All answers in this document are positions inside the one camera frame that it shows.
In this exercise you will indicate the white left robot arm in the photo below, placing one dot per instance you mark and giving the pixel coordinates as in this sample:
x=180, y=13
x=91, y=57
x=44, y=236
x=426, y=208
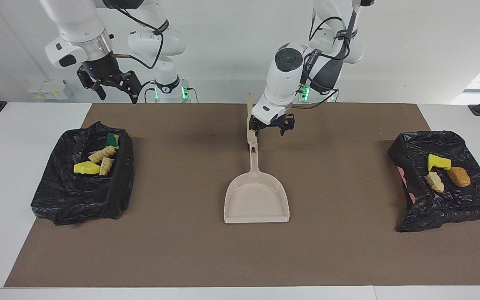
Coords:
x=286, y=79

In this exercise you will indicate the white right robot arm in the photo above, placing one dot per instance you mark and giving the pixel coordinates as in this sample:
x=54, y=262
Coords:
x=81, y=29

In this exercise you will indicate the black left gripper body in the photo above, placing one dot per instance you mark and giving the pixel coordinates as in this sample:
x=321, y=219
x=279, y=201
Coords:
x=271, y=121

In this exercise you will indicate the white wall socket box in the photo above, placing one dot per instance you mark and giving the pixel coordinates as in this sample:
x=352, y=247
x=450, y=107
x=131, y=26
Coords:
x=54, y=89

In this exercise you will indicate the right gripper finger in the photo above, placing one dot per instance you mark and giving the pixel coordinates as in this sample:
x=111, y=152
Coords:
x=132, y=85
x=90, y=83

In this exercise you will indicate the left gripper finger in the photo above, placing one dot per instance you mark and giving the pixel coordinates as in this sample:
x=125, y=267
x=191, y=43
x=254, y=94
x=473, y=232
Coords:
x=288, y=123
x=253, y=125

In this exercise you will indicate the large yellow sponge piece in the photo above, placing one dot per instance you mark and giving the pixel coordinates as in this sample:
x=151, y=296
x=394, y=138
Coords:
x=86, y=168

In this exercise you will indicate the beige plastic dustpan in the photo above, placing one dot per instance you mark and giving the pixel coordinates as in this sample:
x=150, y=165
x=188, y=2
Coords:
x=256, y=200

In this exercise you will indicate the orange striped croissant piece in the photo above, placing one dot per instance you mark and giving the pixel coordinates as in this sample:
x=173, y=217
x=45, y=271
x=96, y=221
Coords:
x=435, y=182
x=106, y=166

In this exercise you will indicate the brown table mat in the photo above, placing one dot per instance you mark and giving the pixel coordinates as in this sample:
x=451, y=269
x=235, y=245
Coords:
x=240, y=250

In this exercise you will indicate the black-bagged pink trash bin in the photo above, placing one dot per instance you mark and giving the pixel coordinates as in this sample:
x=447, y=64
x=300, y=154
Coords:
x=444, y=208

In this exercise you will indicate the pale bread piece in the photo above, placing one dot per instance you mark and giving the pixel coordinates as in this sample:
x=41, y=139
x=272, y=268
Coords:
x=100, y=155

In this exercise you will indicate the beige hand brush black bristles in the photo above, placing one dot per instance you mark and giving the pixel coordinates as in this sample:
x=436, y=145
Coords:
x=249, y=125

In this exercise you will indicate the yellow green sponge piece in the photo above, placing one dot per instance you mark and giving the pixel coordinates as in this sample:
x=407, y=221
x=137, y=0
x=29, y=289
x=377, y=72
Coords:
x=111, y=139

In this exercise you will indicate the notched yellow sponge piece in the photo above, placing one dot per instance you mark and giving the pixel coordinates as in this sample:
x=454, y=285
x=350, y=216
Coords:
x=438, y=161

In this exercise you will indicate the brown bread roll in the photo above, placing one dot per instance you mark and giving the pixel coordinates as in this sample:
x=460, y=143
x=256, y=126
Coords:
x=459, y=176

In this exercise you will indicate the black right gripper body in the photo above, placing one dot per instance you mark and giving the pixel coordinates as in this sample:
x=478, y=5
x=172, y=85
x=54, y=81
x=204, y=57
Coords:
x=106, y=68

